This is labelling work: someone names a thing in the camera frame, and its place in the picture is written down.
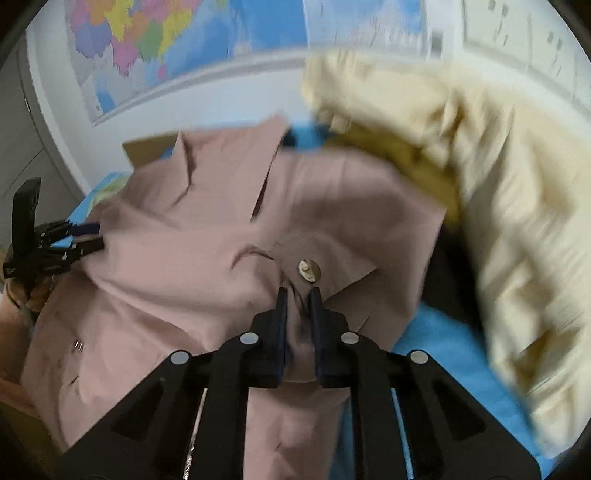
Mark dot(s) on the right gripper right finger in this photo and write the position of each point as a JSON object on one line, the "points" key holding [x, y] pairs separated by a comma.
{"points": [[411, 418]]}

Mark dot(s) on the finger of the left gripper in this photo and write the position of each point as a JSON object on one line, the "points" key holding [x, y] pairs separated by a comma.
{"points": [[76, 228], [78, 251]]}

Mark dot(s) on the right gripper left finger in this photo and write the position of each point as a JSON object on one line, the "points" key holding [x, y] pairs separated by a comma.
{"points": [[187, 418]]}

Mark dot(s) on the pink coat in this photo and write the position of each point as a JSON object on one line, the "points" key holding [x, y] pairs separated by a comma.
{"points": [[199, 243]]}

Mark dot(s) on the left hand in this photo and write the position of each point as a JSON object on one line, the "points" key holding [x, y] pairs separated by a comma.
{"points": [[34, 300]]}

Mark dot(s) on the blue floral bed sheet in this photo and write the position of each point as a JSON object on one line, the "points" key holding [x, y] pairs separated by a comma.
{"points": [[443, 327]]}

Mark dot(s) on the grey wooden door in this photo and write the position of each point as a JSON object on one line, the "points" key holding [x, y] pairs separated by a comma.
{"points": [[28, 151]]}

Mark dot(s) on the olive green garment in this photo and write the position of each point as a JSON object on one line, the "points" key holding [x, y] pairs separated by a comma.
{"points": [[412, 162]]}

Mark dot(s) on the cream garment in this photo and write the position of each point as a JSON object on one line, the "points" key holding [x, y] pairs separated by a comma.
{"points": [[523, 185]]}

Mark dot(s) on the colourful wall map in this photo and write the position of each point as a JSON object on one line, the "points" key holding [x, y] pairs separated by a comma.
{"points": [[121, 50]]}

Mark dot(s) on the white wall socket panel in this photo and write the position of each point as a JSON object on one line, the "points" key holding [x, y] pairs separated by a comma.
{"points": [[514, 34]]}

